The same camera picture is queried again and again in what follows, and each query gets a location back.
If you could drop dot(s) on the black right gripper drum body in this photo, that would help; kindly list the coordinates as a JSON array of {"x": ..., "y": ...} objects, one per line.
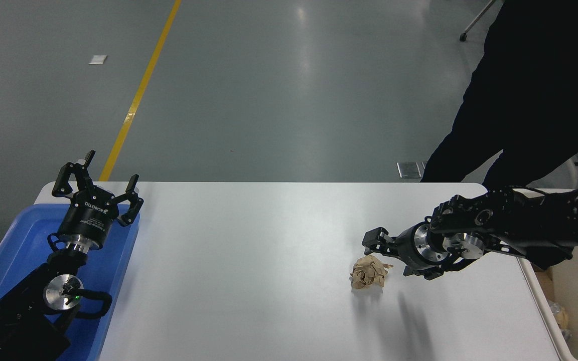
[{"x": 405, "y": 248}]

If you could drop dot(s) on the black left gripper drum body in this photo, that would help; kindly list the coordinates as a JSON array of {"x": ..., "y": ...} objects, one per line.
[{"x": 91, "y": 215}]

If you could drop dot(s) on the silver floor plate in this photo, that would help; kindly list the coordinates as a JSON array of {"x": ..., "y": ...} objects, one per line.
[{"x": 409, "y": 169}]

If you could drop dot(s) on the brown cardboard piece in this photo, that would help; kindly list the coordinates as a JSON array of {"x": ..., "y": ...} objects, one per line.
[{"x": 546, "y": 286}]

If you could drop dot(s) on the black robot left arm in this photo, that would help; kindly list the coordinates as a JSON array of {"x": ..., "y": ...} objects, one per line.
[{"x": 23, "y": 306}]

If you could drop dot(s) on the blue plastic tray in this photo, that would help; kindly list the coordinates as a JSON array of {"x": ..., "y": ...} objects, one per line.
[{"x": 18, "y": 240}]

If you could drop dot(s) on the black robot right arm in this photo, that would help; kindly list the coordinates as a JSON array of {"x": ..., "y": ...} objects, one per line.
[{"x": 535, "y": 220}]

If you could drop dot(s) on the standing person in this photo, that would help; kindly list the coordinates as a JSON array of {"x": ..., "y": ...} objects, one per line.
[{"x": 535, "y": 90}]

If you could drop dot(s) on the metal leg with caster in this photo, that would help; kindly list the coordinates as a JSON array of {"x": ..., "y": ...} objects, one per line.
[{"x": 477, "y": 21}]

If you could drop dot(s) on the large pale plastic bin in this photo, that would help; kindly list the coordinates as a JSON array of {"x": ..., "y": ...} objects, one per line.
[{"x": 577, "y": 281}]

